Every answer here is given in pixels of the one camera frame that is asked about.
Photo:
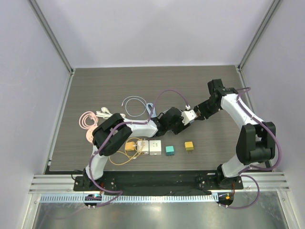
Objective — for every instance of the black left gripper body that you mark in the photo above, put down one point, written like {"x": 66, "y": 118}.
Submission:
{"x": 178, "y": 127}

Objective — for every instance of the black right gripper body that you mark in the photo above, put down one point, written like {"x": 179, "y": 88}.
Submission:
{"x": 200, "y": 112}

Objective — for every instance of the teal plug adapter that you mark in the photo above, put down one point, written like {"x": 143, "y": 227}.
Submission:
{"x": 169, "y": 151}

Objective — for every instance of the white cube socket plain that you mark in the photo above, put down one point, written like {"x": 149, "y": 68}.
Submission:
{"x": 155, "y": 147}

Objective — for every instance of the white cube socket tiger sticker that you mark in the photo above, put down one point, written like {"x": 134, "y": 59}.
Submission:
{"x": 143, "y": 147}

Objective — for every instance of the yellow orange plug adapter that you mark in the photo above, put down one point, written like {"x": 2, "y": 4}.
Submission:
{"x": 130, "y": 146}

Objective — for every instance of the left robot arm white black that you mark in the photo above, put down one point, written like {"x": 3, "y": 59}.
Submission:
{"x": 109, "y": 136}

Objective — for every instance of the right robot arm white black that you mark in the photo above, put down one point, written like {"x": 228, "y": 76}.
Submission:
{"x": 256, "y": 142}

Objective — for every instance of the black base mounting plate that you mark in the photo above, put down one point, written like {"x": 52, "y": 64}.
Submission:
{"x": 177, "y": 183}

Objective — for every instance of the white slotted cable duct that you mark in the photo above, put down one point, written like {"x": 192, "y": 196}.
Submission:
{"x": 95, "y": 198}

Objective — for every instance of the aluminium frame rail front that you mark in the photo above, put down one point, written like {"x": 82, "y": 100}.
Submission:
{"x": 267, "y": 181}

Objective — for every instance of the right aluminium frame post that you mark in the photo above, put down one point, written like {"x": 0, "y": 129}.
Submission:
{"x": 259, "y": 32}

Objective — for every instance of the aluminium frame post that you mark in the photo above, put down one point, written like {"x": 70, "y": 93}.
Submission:
{"x": 259, "y": 32}
{"x": 45, "y": 25}

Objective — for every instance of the left aluminium frame post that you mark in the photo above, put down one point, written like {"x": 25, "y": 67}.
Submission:
{"x": 45, "y": 25}

